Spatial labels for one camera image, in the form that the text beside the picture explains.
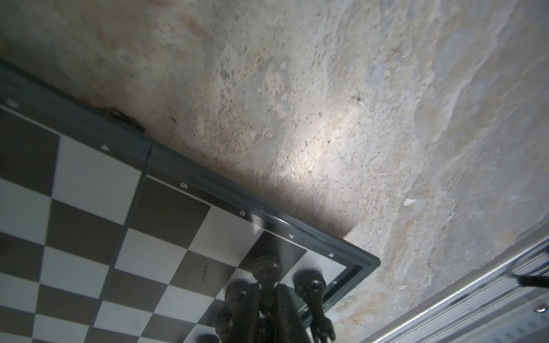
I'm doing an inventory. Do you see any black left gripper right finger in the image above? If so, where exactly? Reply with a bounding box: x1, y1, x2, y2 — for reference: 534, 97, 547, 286
275, 284, 310, 343

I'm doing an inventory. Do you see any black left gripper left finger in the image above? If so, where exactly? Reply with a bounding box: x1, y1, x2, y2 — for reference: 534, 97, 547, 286
227, 284, 260, 342

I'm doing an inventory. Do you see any black pawn on board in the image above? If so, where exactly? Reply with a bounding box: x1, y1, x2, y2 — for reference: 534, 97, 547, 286
224, 280, 250, 317

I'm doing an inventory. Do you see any black cable bundle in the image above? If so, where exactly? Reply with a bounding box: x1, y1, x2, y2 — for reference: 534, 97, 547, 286
512, 274, 549, 289

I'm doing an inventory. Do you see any aluminium rail frame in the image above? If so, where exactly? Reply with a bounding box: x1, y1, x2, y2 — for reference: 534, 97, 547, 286
366, 226, 548, 342

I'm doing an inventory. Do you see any black white chessboard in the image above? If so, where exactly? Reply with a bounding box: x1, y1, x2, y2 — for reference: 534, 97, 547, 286
1, 62, 380, 342

